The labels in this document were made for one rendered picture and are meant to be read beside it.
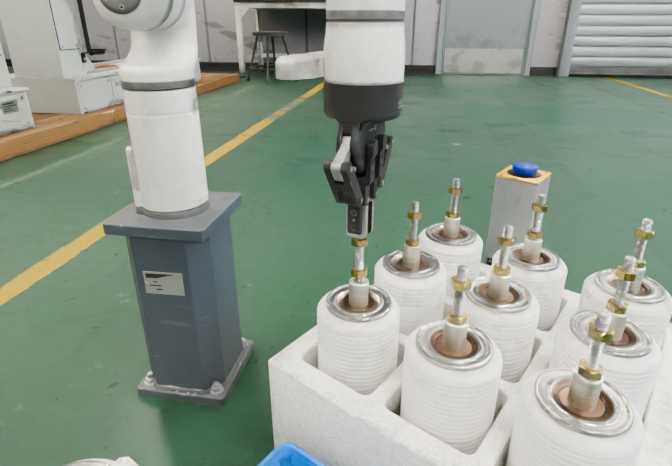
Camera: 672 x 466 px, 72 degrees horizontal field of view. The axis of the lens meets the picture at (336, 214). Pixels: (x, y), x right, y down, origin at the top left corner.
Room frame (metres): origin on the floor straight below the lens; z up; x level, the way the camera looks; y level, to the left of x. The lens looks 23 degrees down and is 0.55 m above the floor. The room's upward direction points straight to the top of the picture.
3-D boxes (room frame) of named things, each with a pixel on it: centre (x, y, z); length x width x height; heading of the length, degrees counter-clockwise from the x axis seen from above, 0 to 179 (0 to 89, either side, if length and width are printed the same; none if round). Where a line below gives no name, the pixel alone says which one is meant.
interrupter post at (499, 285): (0.47, -0.19, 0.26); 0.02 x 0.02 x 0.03
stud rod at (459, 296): (0.38, -0.12, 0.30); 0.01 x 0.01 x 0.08
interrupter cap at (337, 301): (0.45, -0.03, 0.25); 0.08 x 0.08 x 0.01
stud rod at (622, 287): (0.39, -0.28, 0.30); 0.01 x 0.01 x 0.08
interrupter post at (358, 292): (0.45, -0.03, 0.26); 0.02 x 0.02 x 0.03
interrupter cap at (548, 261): (0.56, -0.27, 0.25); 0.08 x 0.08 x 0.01
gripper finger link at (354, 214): (0.43, -0.02, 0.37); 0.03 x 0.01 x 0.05; 155
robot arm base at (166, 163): (0.62, 0.23, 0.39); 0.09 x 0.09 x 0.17; 80
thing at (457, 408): (0.38, -0.12, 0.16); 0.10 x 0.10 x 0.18
